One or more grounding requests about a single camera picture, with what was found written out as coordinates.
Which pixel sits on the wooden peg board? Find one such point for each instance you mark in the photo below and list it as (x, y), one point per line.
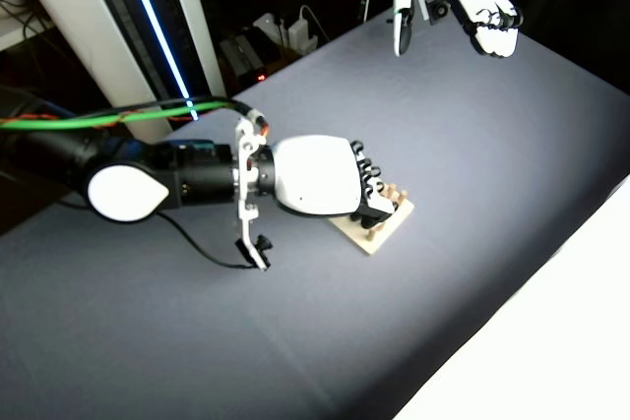
(389, 229)

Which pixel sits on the grey table cloth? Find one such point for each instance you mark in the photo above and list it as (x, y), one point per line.
(443, 154)

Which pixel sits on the black box with red light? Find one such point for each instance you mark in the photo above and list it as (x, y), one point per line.
(243, 61)

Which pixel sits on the white power adapter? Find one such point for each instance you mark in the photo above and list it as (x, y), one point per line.
(301, 31)

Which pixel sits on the white power strip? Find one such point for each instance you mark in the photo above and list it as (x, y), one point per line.
(270, 26)

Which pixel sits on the white column with light strip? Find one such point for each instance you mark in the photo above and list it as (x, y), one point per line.
(88, 21)

